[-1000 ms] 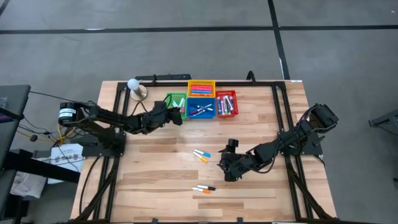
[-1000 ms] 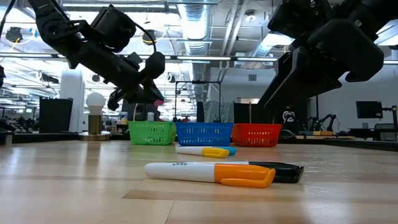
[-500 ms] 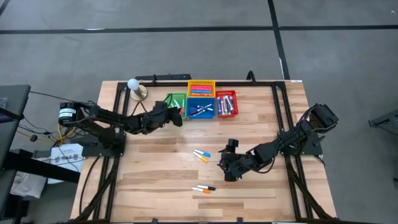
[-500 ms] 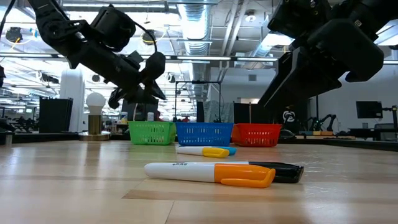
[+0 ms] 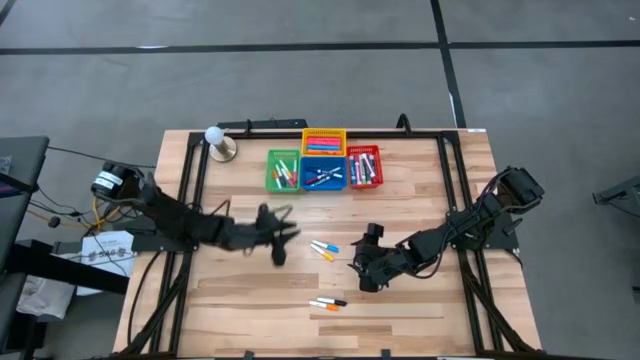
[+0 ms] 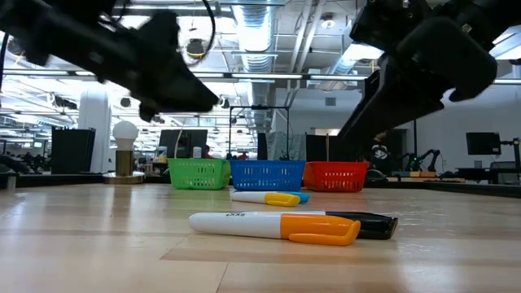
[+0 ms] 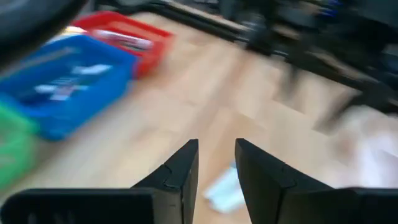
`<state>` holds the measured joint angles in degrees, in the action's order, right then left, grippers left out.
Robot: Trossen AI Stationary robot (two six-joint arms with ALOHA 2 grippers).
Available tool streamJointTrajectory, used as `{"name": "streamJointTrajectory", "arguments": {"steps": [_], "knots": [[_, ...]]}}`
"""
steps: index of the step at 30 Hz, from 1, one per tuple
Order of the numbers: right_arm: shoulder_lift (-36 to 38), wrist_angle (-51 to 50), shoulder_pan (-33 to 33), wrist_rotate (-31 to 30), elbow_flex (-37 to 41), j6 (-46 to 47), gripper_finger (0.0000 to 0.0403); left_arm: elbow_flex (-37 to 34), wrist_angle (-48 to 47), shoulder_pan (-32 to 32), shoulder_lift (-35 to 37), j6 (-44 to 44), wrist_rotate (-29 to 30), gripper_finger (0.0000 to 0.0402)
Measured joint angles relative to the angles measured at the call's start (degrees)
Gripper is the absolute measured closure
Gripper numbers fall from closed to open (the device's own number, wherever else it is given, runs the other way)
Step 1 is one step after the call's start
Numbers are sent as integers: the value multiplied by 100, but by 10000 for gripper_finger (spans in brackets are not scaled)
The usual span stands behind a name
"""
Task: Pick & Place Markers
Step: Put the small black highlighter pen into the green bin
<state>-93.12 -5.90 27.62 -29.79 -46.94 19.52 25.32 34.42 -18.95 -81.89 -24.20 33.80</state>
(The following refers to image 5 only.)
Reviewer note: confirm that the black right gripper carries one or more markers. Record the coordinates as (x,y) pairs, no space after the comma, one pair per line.
(385,262)

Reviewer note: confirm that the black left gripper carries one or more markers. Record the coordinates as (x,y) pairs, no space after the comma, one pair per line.
(250,235)

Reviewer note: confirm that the blue cap small marker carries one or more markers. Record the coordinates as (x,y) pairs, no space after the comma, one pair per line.
(331,247)

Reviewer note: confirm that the yellow cap small marker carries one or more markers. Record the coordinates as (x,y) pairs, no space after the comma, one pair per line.
(327,256)

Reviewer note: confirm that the black cap small marker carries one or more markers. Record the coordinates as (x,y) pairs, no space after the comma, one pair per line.
(337,302)

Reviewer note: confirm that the purple cap marker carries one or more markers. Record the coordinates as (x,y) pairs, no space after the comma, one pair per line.
(282,175)

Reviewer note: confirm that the pink cap small marker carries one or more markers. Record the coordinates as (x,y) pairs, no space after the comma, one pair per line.
(295,171)

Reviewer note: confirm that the blue Expo thin marker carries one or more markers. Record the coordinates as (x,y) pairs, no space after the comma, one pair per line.
(325,181)

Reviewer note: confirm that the dark red Expo thick marker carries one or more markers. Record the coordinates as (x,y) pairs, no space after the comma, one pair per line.
(374,177)

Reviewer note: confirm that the magenta Expo thick marker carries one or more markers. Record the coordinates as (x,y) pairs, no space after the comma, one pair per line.
(368,170)

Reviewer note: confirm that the teal Expo thick marker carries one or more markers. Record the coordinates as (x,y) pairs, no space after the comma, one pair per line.
(352,170)

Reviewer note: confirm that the orange highlighter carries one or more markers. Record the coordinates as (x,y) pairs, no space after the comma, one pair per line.
(322,151)

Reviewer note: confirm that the blue highlighter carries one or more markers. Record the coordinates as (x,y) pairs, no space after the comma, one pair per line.
(325,147)

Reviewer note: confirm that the pink Sharpie highlighter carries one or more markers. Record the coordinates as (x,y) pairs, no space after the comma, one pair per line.
(324,143)
(324,139)

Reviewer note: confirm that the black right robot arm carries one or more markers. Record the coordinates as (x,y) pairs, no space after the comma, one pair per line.
(465,225)

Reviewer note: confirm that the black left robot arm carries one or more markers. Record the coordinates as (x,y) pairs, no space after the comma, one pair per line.
(170,215)

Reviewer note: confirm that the blue plastic basket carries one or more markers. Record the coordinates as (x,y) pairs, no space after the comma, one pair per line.
(324,161)

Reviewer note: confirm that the green plastic basket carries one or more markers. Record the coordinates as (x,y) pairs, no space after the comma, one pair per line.
(282,152)

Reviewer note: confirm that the black table clamp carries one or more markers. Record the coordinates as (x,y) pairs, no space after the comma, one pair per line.
(248,355)
(399,122)
(385,354)

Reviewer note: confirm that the yellow plastic basket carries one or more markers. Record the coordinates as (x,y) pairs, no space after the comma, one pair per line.
(324,133)

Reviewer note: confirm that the red plastic basket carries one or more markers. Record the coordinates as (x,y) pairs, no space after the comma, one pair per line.
(359,149)

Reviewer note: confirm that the black bar device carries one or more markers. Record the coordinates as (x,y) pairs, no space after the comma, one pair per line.
(270,123)

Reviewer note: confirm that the white bulb lamp metal base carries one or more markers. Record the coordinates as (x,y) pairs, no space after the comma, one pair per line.
(216,135)

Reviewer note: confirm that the white paper sheet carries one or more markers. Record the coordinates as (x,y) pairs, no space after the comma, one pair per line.
(107,255)

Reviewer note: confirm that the black beam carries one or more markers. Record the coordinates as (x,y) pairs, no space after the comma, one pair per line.
(100,281)

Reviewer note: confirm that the black plug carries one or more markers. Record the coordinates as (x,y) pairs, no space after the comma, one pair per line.
(54,222)

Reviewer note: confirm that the white plastic bag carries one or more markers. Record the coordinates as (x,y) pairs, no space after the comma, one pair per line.
(45,297)

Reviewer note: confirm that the grey metal stand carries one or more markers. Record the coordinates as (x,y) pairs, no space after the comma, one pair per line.
(622,192)

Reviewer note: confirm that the grey desk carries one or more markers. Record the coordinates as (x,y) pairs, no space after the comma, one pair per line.
(25,155)

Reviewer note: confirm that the black aluminium table frame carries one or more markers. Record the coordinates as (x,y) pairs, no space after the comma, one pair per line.
(280,135)

